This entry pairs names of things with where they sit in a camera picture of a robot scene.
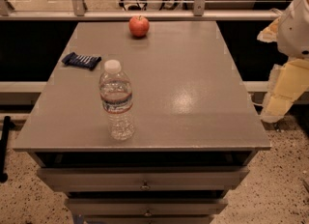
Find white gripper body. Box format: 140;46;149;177
277;0;309;59

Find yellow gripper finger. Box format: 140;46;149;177
257;18;280;42
260;58;309;123

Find red apple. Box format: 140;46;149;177
128;15;150;38

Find clear plastic water bottle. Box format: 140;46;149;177
98;60;134;140

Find grey drawer cabinet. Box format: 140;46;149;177
15;21;270;224

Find metal railing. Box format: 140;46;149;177
0;0;283;21

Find blue snack bar wrapper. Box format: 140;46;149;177
62;52;101;70

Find lower grey drawer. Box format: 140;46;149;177
66;198;227;217

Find grey drawer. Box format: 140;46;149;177
66;198;227;217
37;167;249;192

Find upper grey drawer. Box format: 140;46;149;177
37;167;249;192

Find black bar on floor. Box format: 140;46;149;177
0;116;11;183

